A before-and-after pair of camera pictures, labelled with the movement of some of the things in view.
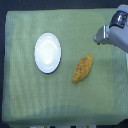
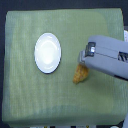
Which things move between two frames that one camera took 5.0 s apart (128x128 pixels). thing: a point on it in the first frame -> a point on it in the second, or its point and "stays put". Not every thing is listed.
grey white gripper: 112,35 -> 106,55
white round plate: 47,53 stays put
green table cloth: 31,96 stays put
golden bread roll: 83,68 stays put
